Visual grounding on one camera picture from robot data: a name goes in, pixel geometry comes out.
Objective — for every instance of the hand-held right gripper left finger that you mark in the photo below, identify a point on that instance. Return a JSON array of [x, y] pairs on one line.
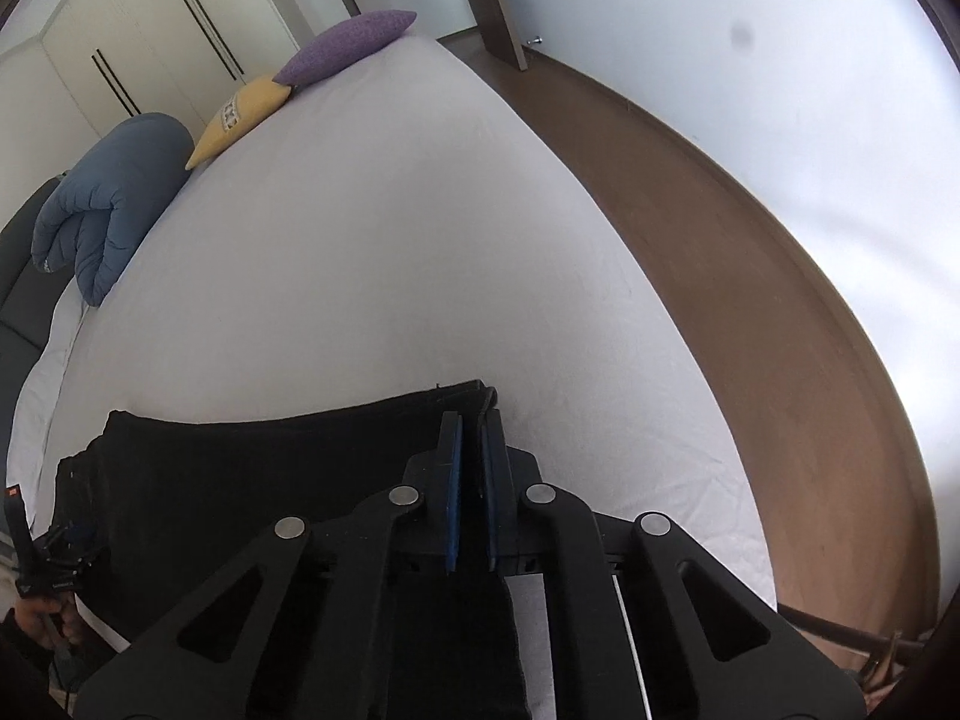
[[452, 499]]

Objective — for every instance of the purple pillow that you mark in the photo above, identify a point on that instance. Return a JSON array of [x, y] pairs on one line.
[[345, 45]]

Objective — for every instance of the black pants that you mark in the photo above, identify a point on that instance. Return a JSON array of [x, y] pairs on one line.
[[225, 480]]

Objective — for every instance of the bed with white sheet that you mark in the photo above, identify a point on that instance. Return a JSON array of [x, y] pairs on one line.
[[375, 240]]

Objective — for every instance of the blue folded duvet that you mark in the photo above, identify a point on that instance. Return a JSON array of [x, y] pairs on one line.
[[120, 187]]

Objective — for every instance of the white wardrobe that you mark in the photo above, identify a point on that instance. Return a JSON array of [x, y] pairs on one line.
[[150, 15]]

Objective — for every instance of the brown wooden door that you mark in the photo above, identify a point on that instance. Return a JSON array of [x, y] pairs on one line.
[[499, 0]]

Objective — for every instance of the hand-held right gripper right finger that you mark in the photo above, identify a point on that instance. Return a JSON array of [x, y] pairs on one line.
[[491, 499]]

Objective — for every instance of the white pillow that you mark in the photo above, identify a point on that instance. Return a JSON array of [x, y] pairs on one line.
[[41, 405]]

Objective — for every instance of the yellow pillow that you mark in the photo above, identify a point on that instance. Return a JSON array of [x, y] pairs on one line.
[[236, 116]]

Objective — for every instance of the person's left hand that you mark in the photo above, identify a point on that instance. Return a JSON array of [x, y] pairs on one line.
[[45, 626]]

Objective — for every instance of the dark grey padded headboard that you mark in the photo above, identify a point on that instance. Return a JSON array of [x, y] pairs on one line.
[[22, 300]]

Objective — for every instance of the metal bar frame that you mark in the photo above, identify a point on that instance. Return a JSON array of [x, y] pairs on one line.
[[847, 634]]

